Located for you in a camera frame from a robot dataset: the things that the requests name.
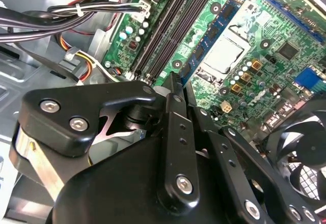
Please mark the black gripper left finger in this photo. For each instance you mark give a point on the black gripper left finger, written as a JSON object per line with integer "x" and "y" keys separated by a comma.
{"x": 58, "y": 117}

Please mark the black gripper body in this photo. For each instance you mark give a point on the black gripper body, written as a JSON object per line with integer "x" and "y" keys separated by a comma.
{"x": 122, "y": 183}

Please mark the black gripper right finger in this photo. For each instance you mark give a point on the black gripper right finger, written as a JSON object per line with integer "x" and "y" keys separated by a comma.
{"x": 237, "y": 157}

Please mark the RAM stick with black chips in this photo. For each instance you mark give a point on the RAM stick with black chips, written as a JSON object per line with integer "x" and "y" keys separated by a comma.
{"x": 214, "y": 31}

